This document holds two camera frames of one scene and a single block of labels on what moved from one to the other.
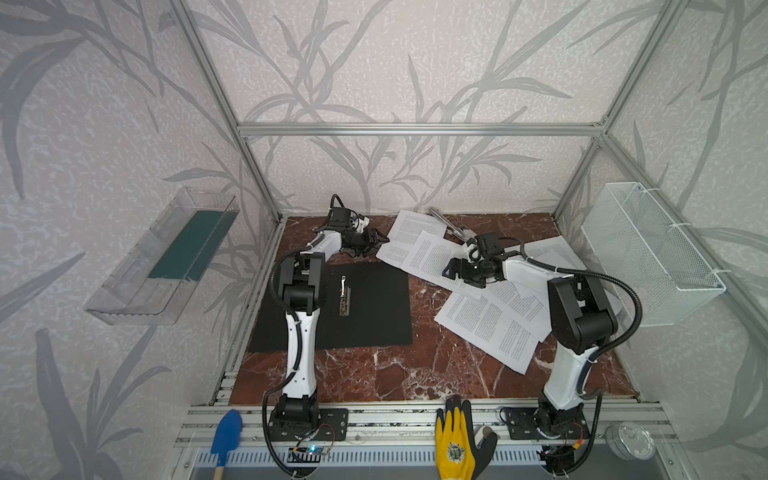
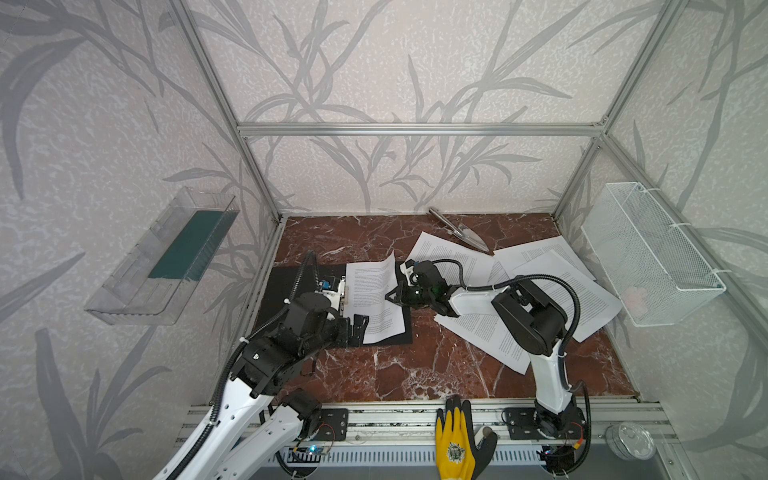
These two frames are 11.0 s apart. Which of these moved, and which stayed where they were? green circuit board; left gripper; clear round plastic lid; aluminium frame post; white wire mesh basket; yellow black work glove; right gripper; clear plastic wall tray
Moved: right gripper; left gripper
Stayed: aluminium frame post; yellow black work glove; green circuit board; white wire mesh basket; clear round plastic lid; clear plastic wall tray
